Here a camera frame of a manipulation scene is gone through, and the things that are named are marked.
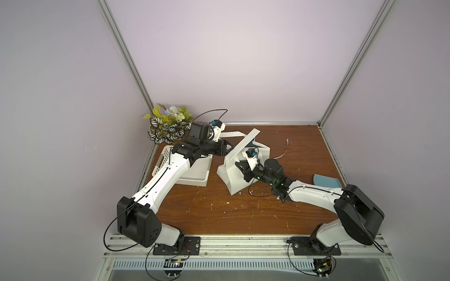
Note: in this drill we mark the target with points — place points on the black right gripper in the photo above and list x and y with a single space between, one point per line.
248 171

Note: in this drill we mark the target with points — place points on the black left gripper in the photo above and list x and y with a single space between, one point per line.
220 146

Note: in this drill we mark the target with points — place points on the white insulated delivery bag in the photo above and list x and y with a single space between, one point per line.
228 172

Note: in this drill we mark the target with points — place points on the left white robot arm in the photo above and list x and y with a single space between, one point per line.
137 216

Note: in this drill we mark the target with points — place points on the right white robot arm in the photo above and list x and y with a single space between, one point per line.
358 217

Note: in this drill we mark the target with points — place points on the white perforated plastic basket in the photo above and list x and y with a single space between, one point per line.
197 175

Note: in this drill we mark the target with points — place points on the artificial plant with striped leaves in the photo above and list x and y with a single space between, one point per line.
168 124

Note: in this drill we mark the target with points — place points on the teal dustpan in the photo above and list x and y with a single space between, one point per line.
325 181

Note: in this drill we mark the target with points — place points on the left circuit board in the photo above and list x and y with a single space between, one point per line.
173 268

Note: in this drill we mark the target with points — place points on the circuit board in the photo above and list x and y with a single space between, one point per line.
173 268
323 267

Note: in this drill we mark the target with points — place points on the right circuit board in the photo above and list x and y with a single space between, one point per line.
323 267

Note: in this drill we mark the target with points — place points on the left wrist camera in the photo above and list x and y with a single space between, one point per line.
217 128

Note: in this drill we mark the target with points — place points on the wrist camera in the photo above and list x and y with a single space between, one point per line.
217 128
252 156

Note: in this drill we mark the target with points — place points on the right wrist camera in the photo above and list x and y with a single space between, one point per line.
252 156

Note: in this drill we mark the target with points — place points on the aluminium mounting rail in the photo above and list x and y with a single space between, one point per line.
233 252

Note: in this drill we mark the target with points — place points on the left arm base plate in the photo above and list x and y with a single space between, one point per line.
189 245

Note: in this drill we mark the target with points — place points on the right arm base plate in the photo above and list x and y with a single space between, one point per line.
304 246

